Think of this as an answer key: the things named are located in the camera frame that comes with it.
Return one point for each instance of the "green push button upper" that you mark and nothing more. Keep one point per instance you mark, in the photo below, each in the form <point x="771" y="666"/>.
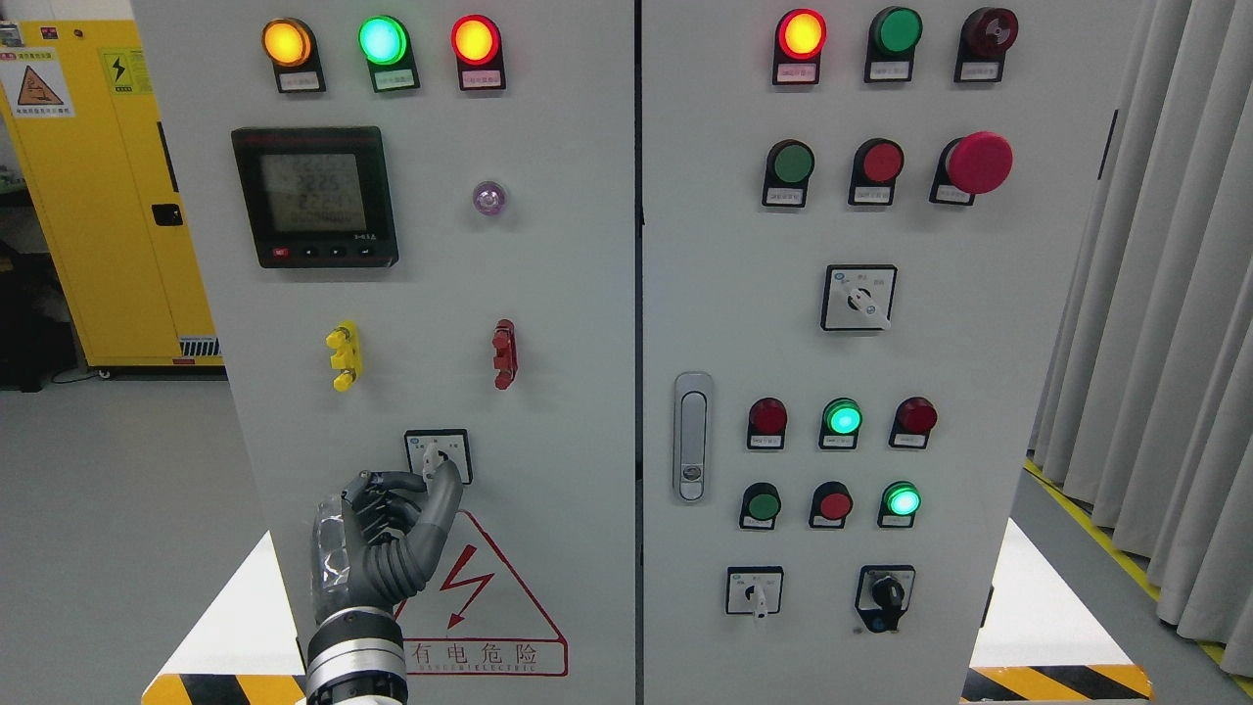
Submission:
<point x="788" y="168"/>

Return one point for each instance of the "red push button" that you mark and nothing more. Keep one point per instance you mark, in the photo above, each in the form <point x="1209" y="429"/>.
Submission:
<point x="831" y="505"/>
<point x="875" y="168"/>

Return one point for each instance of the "lit green push button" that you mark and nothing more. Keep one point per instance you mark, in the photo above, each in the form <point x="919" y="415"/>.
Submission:
<point x="899" y="505"/>

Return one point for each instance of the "green indicator light top left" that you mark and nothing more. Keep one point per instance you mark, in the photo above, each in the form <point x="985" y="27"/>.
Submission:
<point x="386" y="47"/>

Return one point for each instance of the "white rotary selector upper right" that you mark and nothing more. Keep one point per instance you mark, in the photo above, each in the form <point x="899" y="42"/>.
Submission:
<point x="858" y="298"/>

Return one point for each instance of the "dark green indicator light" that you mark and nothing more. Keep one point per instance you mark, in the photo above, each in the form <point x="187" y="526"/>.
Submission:
<point x="892" y="37"/>

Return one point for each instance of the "black knob selector switch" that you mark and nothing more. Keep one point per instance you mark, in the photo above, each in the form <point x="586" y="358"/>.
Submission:
<point x="884" y="594"/>

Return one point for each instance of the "red electric hazard sticker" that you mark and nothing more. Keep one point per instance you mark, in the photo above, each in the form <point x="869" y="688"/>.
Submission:
<point x="477" y="618"/>

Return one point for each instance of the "red terminal connector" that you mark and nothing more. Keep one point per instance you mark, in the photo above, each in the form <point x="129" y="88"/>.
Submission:
<point x="505" y="353"/>

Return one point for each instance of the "red indicator light right door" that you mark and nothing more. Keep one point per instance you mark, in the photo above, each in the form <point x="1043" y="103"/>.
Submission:
<point x="799" y="39"/>

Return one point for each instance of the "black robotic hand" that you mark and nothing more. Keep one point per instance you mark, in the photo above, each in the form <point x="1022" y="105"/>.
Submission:
<point x="380" y="540"/>

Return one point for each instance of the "yellow safety storage cabinet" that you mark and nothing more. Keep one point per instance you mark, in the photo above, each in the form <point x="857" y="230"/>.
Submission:
<point x="80" y="101"/>

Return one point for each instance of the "white platform base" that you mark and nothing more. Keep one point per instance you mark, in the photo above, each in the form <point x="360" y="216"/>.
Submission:
<point x="1039" y="644"/>

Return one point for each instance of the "lit green indicator middle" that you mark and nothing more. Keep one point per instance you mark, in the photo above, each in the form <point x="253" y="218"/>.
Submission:
<point x="839" y="425"/>

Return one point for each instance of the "yellow terminal connector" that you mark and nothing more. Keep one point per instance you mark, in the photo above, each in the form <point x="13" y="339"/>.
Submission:
<point x="345" y="343"/>

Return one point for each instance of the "dark red indicator left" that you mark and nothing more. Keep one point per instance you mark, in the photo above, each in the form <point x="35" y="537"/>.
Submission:
<point x="766" y="425"/>

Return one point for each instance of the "small clear lamp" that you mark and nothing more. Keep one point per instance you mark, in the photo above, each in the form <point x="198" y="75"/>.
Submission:
<point x="490" y="198"/>

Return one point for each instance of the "dark red buzzer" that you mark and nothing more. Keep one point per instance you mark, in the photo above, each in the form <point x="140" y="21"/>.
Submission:
<point x="984" y="41"/>

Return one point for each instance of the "white rotary selector lower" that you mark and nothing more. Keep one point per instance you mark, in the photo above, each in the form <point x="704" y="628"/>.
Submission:
<point x="754" y="591"/>

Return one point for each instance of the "green push button lower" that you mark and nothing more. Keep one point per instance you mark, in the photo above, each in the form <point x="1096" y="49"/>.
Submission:
<point x="759" y="507"/>

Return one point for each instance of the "grey curtain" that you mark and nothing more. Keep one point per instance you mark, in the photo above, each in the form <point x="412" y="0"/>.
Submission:
<point x="1146" y="411"/>

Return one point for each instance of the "red push button lower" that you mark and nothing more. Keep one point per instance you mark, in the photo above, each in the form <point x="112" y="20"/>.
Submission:
<point x="831" y="505"/>

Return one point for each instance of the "black digital power meter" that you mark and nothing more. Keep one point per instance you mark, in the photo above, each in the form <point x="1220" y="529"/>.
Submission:
<point x="317" y="196"/>

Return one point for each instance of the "white rotary selector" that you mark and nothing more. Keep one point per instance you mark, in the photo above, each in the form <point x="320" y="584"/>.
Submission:
<point x="858" y="298"/>
<point x="754" y="591"/>

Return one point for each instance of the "yellow indicator light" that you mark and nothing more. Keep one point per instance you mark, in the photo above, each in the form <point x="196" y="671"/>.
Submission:
<point x="293" y="52"/>

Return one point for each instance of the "silver door handle lock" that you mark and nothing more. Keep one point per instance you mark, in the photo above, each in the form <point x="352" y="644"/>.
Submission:
<point x="692" y="395"/>

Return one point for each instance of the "red emergency stop button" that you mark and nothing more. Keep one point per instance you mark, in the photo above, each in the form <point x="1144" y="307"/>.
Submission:
<point x="971" y="166"/>

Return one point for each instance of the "silver black robot forearm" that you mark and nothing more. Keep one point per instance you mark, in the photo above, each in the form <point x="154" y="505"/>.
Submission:
<point x="357" y="657"/>

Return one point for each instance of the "dark red indicator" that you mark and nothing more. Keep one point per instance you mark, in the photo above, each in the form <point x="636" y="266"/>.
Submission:
<point x="766" y="425"/>
<point x="914" y="420"/>

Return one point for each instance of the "red push button upper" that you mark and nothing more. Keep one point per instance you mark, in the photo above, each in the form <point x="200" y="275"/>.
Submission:
<point x="875" y="168"/>

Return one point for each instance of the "dark red indicator right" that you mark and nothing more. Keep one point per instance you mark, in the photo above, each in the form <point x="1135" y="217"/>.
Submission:
<point x="914" y="420"/>

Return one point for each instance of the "white rotary light switch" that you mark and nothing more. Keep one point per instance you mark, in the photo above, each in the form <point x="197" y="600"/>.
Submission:
<point x="427" y="449"/>

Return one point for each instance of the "red indicator light top left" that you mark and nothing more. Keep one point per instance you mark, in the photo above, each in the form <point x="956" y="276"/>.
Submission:
<point x="479" y="53"/>

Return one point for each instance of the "grey electrical control cabinet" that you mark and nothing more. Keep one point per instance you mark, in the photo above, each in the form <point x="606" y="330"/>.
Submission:
<point x="631" y="139"/>

